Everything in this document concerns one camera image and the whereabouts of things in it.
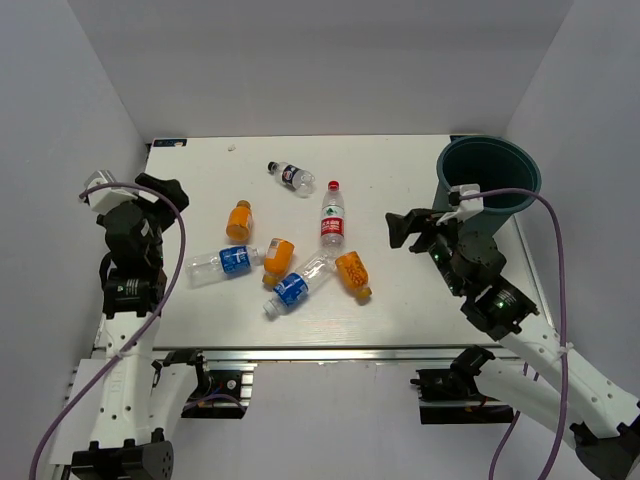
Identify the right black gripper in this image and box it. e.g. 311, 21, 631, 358
385, 209, 467, 297

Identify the orange pulp juice bottle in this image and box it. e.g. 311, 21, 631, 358
335, 251, 372, 302

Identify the clear bottle red label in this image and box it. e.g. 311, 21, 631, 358
320, 180, 345, 250

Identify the clear bottle blue label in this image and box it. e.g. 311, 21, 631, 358
185, 245, 265, 289
263, 249, 336, 319

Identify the clear bottle black cap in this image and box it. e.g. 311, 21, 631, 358
267, 161, 315, 198

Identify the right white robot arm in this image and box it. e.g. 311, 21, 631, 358
385, 209, 639, 479

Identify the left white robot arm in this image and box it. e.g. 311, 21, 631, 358
71, 170, 189, 479

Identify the dark green plastic bin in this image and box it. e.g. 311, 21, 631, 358
432, 135, 542, 235

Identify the blue sticker label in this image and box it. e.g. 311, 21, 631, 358
151, 138, 187, 148

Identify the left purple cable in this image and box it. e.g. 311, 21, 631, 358
28, 182, 188, 480

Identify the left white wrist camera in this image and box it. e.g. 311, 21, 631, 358
80, 170, 129, 215

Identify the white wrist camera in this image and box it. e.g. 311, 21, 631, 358
80, 170, 129, 215
436, 184, 484, 225

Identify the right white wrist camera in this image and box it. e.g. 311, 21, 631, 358
436, 184, 484, 225

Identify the aluminium table rail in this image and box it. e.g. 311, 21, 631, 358
94, 344, 526, 365

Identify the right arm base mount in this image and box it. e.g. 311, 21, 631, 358
410, 346, 514, 425

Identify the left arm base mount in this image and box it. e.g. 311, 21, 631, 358
151, 348, 250, 419

